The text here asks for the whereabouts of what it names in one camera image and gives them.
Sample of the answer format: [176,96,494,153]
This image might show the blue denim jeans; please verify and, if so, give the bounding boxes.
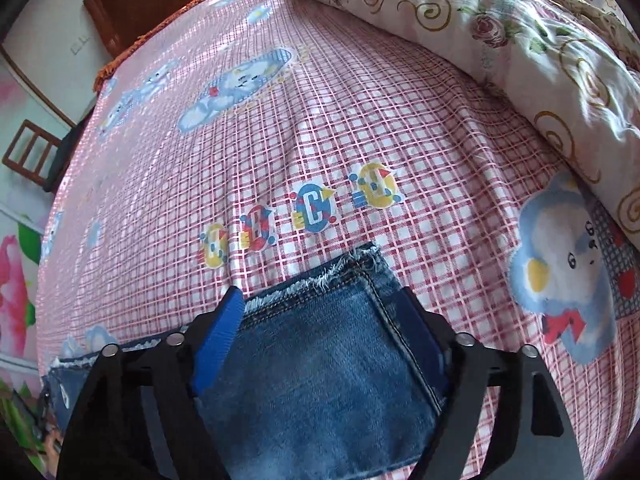
[47,244,446,479]

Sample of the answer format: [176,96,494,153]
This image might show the pink plaid cartoon bed sheet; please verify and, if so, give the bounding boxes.
[37,0,639,479]

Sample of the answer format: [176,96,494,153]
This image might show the floral sliding wardrobe door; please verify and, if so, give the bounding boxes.
[1,61,61,476]

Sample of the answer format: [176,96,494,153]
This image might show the brown wooden chair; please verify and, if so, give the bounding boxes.
[2,119,62,188]

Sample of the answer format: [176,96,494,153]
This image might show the orange fringed blanket edge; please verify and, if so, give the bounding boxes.
[92,0,206,93]

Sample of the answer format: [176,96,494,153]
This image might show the floral cream quilt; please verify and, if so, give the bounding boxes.
[317,0,639,242]

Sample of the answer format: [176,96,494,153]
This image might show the white wall socket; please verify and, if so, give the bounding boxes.
[70,35,91,55]

